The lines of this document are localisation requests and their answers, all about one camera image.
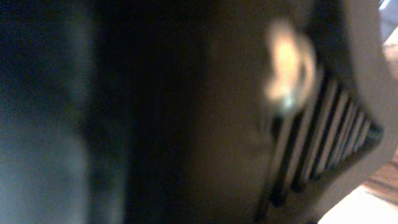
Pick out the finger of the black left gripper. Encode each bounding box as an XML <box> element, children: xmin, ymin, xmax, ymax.
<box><xmin>253</xmin><ymin>67</ymin><xmax>385</xmax><ymax>224</ymax></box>

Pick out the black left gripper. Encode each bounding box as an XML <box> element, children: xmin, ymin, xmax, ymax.
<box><xmin>92</xmin><ymin>1</ymin><xmax>351</xmax><ymax>223</ymax></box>

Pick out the blue Galaxy smartphone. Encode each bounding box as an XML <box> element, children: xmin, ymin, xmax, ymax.
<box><xmin>1</xmin><ymin>1</ymin><xmax>123</xmax><ymax>223</ymax></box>

